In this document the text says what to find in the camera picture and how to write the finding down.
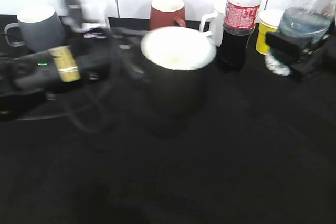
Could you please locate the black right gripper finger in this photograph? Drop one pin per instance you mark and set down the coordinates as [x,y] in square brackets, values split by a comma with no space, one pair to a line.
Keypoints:
[286,49]

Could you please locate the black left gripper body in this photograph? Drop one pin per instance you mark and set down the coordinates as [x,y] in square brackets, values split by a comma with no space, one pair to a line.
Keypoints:
[95,54]

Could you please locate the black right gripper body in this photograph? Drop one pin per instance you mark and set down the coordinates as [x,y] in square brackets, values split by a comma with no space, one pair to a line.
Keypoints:
[315,58]

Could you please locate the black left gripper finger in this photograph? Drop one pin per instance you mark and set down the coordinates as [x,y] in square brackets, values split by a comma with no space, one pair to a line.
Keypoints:
[128,38]

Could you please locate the clear water bottle green label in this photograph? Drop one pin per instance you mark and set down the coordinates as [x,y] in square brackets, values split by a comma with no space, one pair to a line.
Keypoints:
[302,18]

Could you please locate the black ceramic mug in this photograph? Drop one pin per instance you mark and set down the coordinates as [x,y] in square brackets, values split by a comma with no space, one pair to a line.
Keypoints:
[176,64]

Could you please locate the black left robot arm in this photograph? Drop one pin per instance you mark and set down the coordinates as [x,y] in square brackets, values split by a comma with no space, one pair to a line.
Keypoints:
[27,80]

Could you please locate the yellow paper cup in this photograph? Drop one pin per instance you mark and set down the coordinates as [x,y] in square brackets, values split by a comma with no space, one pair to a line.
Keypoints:
[269,22]

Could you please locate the white milk carton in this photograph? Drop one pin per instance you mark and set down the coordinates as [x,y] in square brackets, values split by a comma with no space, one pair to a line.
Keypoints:
[95,15]

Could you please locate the red ceramic mug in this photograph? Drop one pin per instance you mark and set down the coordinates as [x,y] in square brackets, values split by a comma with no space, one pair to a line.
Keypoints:
[166,13]

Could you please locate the cola bottle red label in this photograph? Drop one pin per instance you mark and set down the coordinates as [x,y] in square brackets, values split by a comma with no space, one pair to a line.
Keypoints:
[238,24]

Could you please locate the grey ceramic mug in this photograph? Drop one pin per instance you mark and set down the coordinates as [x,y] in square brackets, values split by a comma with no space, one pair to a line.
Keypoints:
[40,27]

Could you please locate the white ceramic mug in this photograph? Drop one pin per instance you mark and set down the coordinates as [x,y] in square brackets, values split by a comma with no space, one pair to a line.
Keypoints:
[216,21]

